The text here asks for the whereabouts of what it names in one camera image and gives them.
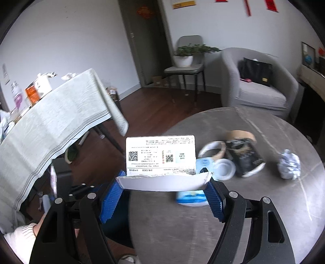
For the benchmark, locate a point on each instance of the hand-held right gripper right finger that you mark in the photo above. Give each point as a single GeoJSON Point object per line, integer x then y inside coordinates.
{"type": "Point", "coordinates": [214, 200]}

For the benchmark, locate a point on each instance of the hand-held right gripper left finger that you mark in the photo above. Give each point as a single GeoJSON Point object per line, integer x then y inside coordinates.
{"type": "Point", "coordinates": [111, 200]}

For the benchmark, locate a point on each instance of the white tape roll brown core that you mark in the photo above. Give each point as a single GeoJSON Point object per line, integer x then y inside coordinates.
{"type": "Point", "coordinates": [207, 147]}

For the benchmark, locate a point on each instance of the white printed cardboard card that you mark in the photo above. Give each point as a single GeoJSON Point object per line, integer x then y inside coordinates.
{"type": "Point", "coordinates": [160, 157]}

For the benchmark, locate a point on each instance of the brown cardboard tape core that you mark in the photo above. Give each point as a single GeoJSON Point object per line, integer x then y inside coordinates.
{"type": "Point", "coordinates": [241, 134]}

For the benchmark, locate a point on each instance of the blue white tissue packet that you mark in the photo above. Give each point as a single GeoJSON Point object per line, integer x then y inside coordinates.
{"type": "Point", "coordinates": [190, 199]}

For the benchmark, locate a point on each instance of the light blue packet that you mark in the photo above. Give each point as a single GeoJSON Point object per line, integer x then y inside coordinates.
{"type": "Point", "coordinates": [204, 163]}

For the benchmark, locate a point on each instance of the black paper cup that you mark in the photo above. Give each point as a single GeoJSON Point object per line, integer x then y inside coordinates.
{"type": "Point", "coordinates": [245, 157]}

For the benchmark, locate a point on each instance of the person's white shoe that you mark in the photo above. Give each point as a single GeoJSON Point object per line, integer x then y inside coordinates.
{"type": "Point", "coordinates": [129, 259]}

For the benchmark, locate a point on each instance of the dark table leg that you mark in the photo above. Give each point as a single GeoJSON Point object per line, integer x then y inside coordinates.
{"type": "Point", "coordinates": [109, 138]}

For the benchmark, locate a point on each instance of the pale green tablecloth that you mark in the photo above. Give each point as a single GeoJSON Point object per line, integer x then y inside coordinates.
{"type": "Point", "coordinates": [63, 111]}

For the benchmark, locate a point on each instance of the black bin with wrappers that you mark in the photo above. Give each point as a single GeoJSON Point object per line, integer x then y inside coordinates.
{"type": "Point", "coordinates": [113, 94]}

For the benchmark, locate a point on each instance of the grey armchair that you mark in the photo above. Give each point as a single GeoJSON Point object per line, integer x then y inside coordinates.
{"type": "Point", "coordinates": [261, 96]}

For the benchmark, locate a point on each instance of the pink item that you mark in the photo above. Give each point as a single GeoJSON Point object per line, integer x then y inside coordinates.
{"type": "Point", "coordinates": [245, 80]}

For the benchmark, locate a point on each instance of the small cardboard box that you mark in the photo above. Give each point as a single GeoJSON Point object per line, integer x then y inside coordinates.
{"type": "Point", "coordinates": [158, 81]}

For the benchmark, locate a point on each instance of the orange box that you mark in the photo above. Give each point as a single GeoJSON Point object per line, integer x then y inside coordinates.
{"type": "Point", "coordinates": [32, 95]}

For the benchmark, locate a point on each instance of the grey dining chair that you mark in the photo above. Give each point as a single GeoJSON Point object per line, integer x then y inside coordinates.
{"type": "Point", "coordinates": [188, 70]}

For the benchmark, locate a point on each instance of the white torn box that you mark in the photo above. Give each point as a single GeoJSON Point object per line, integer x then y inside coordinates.
{"type": "Point", "coordinates": [43, 85]}

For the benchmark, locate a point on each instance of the black handbag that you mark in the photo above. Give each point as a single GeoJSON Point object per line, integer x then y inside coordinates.
{"type": "Point", "coordinates": [256, 72]}

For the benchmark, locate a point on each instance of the clear bottle purple label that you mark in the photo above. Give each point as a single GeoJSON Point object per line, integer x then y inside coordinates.
{"type": "Point", "coordinates": [17, 96]}

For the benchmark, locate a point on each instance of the potted plant white pot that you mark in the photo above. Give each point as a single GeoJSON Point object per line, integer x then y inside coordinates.
{"type": "Point", "coordinates": [182, 61]}

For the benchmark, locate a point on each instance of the grey door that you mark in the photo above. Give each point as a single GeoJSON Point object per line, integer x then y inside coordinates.
{"type": "Point", "coordinates": [149, 38]}

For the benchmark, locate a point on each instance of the blue globe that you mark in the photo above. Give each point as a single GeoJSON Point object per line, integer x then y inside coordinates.
{"type": "Point", "coordinates": [308, 60]}

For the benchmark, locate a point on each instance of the framed picture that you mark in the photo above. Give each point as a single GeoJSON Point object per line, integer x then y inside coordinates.
{"type": "Point", "coordinates": [307, 54]}

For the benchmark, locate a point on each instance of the red door decoration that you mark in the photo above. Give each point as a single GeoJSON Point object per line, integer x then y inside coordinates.
{"type": "Point", "coordinates": [144, 12]}

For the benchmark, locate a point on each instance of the narrow red wall banner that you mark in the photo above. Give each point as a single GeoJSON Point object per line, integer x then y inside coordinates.
{"type": "Point", "coordinates": [247, 7]}

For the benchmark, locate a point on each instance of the yellow wall poster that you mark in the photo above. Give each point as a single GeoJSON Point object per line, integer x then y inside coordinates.
{"type": "Point", "coordinates": [184, 3]}

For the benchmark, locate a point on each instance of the wide red wall banner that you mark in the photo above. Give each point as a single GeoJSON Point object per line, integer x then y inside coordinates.
{"type": "Point", "coordinates": [271, 5]}

